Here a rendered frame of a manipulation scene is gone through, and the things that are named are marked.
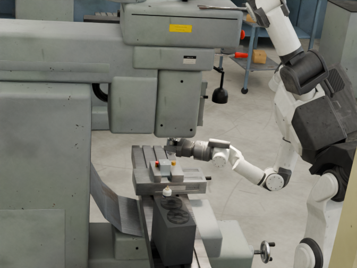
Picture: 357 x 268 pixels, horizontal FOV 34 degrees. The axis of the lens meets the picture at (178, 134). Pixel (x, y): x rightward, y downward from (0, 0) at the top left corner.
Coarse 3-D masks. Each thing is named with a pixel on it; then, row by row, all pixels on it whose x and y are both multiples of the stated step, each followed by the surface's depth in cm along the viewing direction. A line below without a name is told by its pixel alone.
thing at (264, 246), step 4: (264, 240) 297; (264, 244) 295; (268, 244) 294; (272, 244) 294; (252, 248) 293; (260, 248) 301; (264, 248) 296; (268, 248) 292; (252, 252) 292; (256, 252) 295; (260, 252) 295; (264, 252) 295; (268, 252) 291; (264, 256) 297; (268, 256) 291; (264, 260) 295; (268, 260) 292; (272, 260) 299
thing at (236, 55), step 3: (216, 54) 235; (219, 54) 235; (222, 54) 236; (225, 54) 236; (228, 54) 236; (231, 54) 236; (234, 54) 237; (237, 54) 236; (240, 54) 236; (243, 54) 237; (246, 54) 237; (237, 57) 237; (240, 57) 237; (243, 57) 238; (246, 57) 238
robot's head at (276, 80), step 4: (276, 72) 240; (276, 76) 239; (272, 80) 241; (276, 80) 239; (280, 80) 238; (268, 84) 244; (272, 84) 241; (276, 84) 239; (272, 88) 242; (276, 88) 241
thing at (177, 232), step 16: (160, 208) 235; (176, 208) 235; (160, 224) 233; (176, 224) 226; (192, 224) 227; (160, 240) 234; (176, 240) 227; (192, 240) 230; (160, 256) 235; (176, 256) 231; (192, 256) 233
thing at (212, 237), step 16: (192, 208) 287; (208, 208) 289; (112, 224) 280; (208, 224) 276; (128, 240) 260; (144, 240) 261; (208, 240) 267; (128, 256) 264; (144, 256) 265; (208, 256) 271
